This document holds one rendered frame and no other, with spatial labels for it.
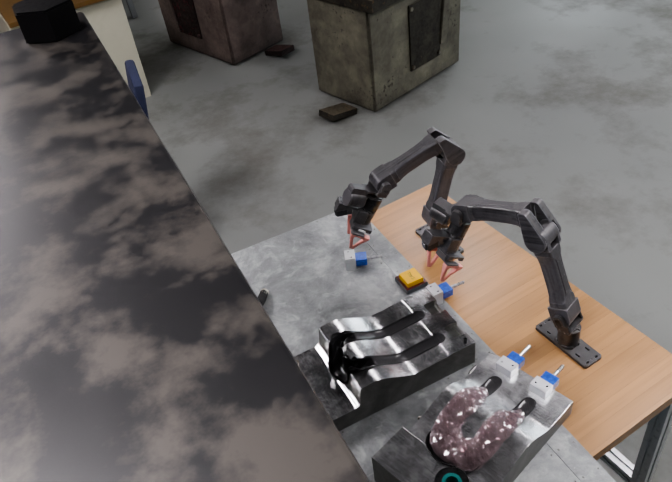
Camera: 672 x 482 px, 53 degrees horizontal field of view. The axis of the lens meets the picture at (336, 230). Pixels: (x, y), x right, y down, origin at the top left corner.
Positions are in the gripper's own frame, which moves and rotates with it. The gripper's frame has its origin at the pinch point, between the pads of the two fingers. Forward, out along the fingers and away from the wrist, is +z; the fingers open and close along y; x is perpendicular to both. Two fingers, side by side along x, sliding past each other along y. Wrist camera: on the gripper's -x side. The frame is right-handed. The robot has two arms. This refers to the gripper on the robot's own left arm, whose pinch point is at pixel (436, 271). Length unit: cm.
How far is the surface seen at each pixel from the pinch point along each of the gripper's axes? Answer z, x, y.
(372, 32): -20, 103, -244
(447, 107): 11, 171, -224
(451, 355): 9.2, -9.0, 28.3
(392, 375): 15.7, -26.9, 28.4
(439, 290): 5.9, 3.3, 1.8
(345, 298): 23.2, -16.7, -15.6
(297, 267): 27, -24, -38
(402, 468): 21, -36, 54
